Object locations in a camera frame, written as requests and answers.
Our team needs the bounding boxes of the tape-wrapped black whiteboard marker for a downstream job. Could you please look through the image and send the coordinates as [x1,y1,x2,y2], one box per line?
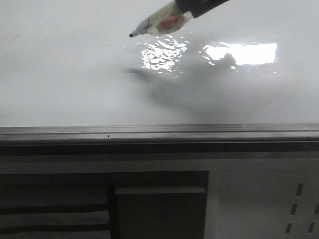
[129,0,228,37]

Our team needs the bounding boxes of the white perforated metal panel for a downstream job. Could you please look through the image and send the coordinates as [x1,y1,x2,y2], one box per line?
[204,170,319,239]

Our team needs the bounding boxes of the white whiteboard with aluminium frame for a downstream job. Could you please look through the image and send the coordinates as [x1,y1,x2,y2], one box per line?
[0,0,319,154]

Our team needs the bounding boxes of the grey box under whiteboard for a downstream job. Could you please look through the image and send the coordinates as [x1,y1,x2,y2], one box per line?
[115,186,207,239]

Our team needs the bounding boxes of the dark slatted rack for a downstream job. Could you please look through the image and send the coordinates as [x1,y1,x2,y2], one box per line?
[0,171,208,239]

